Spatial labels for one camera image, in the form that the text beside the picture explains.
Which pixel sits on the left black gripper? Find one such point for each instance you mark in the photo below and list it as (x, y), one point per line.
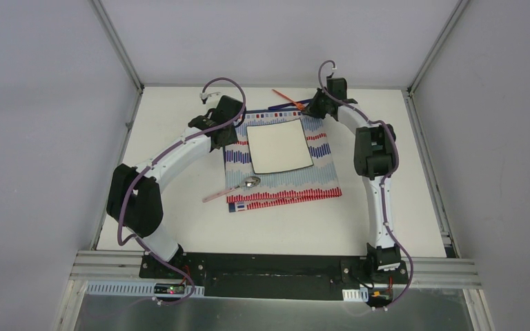
(224, 135)

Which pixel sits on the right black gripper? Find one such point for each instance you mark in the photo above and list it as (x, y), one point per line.
(311, 108)

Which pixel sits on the orange plastic fork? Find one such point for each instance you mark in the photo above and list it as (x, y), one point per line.
(288, 98)

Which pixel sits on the white square plate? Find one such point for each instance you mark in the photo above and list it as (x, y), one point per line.
(278, 147)

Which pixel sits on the patterned cloth napkin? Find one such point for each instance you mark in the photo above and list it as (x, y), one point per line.
(319, 181)

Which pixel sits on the dark blue plastic knife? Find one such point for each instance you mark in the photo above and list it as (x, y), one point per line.
(288, 105)

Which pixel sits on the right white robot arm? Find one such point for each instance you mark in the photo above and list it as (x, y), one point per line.
(375, 159)

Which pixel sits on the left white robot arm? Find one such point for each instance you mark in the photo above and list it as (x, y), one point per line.
(134, 200)

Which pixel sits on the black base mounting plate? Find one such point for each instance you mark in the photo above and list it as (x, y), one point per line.
(266, 276)

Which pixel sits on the silver spoon pink handle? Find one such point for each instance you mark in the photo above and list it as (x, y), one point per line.
(248, 182)

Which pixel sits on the left white cable duct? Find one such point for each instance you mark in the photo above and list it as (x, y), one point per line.
(142, 289)

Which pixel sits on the white cable duct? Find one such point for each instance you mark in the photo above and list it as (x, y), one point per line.
(142, 289)
(355, 295)

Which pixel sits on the right white cable duct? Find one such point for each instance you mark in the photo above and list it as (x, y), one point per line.
(355, 295)

